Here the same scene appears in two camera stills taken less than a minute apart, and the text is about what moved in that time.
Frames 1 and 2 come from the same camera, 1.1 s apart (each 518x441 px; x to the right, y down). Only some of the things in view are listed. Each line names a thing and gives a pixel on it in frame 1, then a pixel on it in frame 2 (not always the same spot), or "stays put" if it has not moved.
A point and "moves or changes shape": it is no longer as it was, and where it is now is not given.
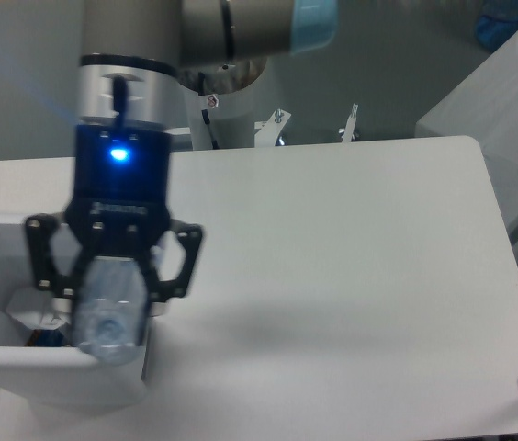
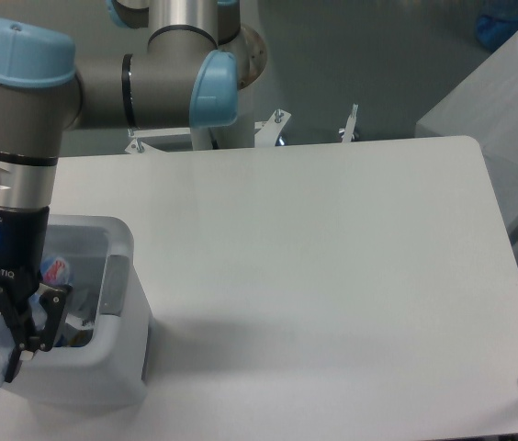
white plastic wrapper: x=34 y=309 moves or changes shape
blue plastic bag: x=501 y=19 stays put
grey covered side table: x=505 y=104 stays put
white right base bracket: x=350 y=125 stays put
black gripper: x=121 y=175 to x=5 y=252
